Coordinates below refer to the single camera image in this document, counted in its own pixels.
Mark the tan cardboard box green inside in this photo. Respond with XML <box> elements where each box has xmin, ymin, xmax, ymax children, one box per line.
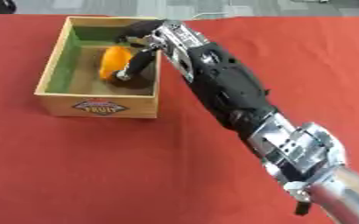
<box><xmin>33</xmin><ymin>16</ymin><xmax>163</xmax><ymax>119</ymax></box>

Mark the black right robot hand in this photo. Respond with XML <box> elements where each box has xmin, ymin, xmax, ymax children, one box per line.
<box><xmin>110</xmin><ymin>18</ymin><xmax>167</xmax><ymax>82</ymax></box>

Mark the orange toy fruit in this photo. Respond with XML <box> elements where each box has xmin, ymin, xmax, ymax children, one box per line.
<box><xmin>98</xmin><ymin>45</ymin><xmax>134</xmax><ymax>82</ymax></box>

